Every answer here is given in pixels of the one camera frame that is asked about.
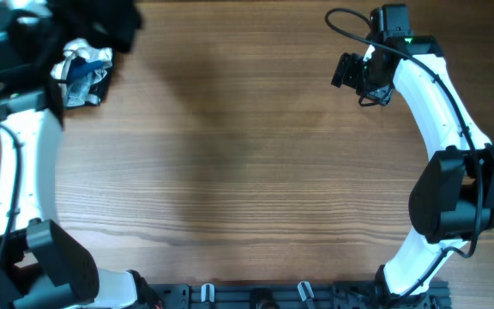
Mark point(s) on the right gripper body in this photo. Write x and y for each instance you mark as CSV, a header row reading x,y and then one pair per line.
x,y
358,75

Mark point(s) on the light grey-blue folded garment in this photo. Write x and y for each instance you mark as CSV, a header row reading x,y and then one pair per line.
x,y
80,92

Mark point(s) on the black t-shirt with logo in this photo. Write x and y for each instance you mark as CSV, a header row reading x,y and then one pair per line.
x,y
103,24

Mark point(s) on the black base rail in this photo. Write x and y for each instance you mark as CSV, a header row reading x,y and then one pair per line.
x,y
339,295

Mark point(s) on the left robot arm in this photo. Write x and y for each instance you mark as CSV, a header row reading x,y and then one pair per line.
x,y
41,265

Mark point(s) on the dark blue folded garment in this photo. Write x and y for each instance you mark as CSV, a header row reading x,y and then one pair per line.
x,y
80,68

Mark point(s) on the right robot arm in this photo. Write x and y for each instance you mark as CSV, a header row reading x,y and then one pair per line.
x,y
452,203

